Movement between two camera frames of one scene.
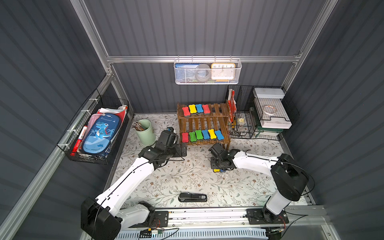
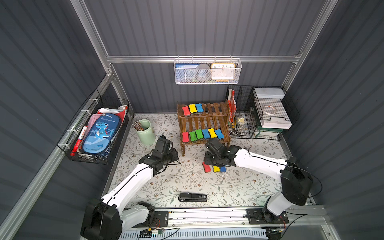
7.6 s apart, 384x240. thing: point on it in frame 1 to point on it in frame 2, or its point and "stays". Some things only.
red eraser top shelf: [206, 110] to [206, 167]
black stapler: [190, 197] stays
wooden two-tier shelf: [202, 123] stays
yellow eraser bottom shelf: [212, 133] stays
